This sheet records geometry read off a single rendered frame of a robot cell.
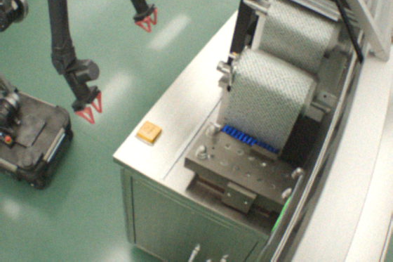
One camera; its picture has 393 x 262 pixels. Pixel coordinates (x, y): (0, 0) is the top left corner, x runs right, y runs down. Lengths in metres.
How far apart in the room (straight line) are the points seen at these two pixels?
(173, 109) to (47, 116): 1.09
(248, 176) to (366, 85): 0.67
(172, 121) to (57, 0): 0.72
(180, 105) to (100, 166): 1.03
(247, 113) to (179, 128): 0.32
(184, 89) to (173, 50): 1.55
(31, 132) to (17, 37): 1.32
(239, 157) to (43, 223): 1.39
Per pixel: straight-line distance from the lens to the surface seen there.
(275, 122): 1.38
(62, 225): 2.41
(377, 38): 0.93
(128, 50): 3.27
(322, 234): 0.61
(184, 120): 1.64
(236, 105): 1.40
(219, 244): 1.67
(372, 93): 0.85
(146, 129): 1.57
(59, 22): 1.25
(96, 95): 1.41
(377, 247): 0.91
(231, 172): 1.37
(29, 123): 2.52
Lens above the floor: 2.16
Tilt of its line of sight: 49 degrees down
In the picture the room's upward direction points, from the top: 10 degrees clockwise
